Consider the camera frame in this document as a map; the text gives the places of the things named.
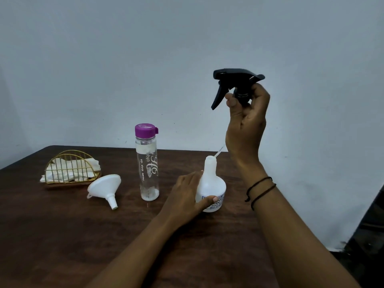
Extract person's left hand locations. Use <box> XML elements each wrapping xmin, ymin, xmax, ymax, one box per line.
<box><xmin>158</xmin><ymin>171</ymin><xmax>219</xmax><ymax>228</ymax></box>

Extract person's right hand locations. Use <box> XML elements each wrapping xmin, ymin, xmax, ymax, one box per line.
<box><xmin>225</xmin><ymin>83</ymin><xmax>270</xmax><ymax>165</ymax></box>

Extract white plastic spray bottle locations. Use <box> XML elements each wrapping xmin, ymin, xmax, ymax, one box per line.
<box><xmin>195</xmin><ymin>145</ymin><xmax>227</xmax><ymax>213</ymax></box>

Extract black trigger sprayer head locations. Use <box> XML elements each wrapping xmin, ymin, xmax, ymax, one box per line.
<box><xmin>211</xmin><ymin>68</ymin><xmax>266</xmax><ymax>111</ymax></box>

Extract person's right forearm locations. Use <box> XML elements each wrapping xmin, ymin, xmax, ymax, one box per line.
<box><xmin>235</xmin><ymin>160</ymin><xmax>360</xmax><ymax>288</ymax></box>

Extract person's left forearm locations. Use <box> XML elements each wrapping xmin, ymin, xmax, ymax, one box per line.
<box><xmin>87</xmin><ymin>213</ymin><xmax>180</xmax><ymax>288</ymax></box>

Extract clear bottle with purple cap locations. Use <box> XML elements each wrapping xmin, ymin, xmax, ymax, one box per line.
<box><xmin>135</xmin><ymin>123</ymin><xmax>160</xmax><ymax>202</ymax></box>

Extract white plastic funnel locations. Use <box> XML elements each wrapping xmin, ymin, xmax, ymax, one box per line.
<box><xmin>87</xmin><ymin>174</ymin><xmax>122</xmax><ymax>210</ymax></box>

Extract white paper napkins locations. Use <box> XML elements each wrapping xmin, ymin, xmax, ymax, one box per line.
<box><xmin>40</xmin><ymin>158</ymin><xmax>101</xmax><ymax>183</ymax></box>

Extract dark furniture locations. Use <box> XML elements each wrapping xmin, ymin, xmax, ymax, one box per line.
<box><xmin>330</xmin><ymin>184</ymin><xmax>384</xmax><ymax>288</ymax></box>

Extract black cord bracelet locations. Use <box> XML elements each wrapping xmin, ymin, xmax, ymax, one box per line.
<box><xmin>251</xmin><ymin>184</ymin><xmax>277</xmax><ymax>211</ymax></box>
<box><xmin>245</xmin><ymin>176</ymin><xmax>273</xmax><ymax>203</ymax></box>

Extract gold wire napkin holder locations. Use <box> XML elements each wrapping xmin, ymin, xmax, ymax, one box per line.
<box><xmin>42</xmin><ymin>150</ymin><xmax>102</xmax><ymax>188</ymax></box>

